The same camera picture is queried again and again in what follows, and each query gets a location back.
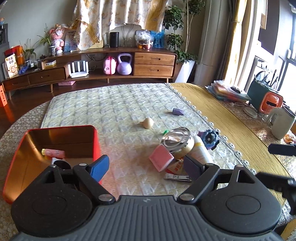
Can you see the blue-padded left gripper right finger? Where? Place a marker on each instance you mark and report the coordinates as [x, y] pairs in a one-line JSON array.
[[203, 180]]

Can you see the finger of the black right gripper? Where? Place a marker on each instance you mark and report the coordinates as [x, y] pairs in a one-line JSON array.
[[281, 149]]

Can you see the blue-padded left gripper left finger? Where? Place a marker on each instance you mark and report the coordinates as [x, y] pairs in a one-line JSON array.
[[87, 178]]

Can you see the silver nail clipper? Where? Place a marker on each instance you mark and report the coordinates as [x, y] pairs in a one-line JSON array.
[[169, 176]]

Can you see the cream white tube bottle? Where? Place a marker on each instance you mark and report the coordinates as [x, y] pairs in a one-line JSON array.
[[199, 151]]

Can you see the round silver-lidded jar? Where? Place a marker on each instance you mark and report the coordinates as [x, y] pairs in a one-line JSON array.
[[178, 142]]

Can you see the grey green mug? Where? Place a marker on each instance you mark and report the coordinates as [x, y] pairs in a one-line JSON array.
[[283, 121]]

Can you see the yellow woven table runner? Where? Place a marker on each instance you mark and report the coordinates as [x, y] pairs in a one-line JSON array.
[[245, 141]]

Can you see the red metal tin box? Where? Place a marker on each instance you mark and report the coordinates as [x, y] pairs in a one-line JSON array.
[[80, 144]]

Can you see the blue purple spiky ball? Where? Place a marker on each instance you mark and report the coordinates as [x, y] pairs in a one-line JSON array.
[[209, 138]]

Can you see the pink tube in box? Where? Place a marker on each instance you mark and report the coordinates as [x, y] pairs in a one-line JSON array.
[[59, 154]]

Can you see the pink rectangular block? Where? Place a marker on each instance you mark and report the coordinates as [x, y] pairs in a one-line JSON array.
[[161, 157]]

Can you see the purple wedge block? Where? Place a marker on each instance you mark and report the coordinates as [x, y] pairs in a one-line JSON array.
[[177, 111]]

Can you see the quilted pale table mat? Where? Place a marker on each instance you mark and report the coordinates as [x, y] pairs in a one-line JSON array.
[[116, 112]]

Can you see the beige wooden spinning top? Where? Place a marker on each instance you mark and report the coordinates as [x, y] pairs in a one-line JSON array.
[[147, 123]]

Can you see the lace patterned tablecloth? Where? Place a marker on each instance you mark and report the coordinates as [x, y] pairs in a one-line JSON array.
[[9, 143]]

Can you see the stack of papers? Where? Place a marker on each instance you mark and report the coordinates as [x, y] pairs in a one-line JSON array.
[[225, 92]]

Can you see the white wifi router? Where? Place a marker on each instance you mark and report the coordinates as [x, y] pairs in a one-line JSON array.
[[78, 69]]

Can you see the pink toy case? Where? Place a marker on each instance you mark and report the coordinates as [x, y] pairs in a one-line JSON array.
[[109, 65]]

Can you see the purple kettlebell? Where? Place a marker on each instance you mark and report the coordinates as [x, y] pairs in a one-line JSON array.
[[124, 68]]

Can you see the orange gift bag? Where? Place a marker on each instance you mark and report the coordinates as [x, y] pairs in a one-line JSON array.
[[3, 100]]

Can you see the wooden TV cabinet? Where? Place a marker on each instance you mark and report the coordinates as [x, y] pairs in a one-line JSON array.
[[153, 63]]

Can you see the small potted plant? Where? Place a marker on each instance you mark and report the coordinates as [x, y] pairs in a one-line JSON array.
[[46, 40]]

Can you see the black cylinder speaker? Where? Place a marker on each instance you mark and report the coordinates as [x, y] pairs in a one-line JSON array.
[[114, 39]]

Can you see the blue paper bag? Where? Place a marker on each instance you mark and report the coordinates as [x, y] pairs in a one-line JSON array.
[[158, 39]]

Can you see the pink doll figure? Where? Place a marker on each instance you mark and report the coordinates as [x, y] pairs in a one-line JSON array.
[[56, 35]]

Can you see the plastic bag of fruit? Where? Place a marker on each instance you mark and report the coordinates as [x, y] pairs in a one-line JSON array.
[[144, 39]]

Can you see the floral curtain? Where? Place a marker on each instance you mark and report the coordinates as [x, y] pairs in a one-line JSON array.
[[92, 19]]

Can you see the green potted tree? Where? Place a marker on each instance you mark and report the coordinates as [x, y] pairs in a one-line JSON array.
[[179, 21]]

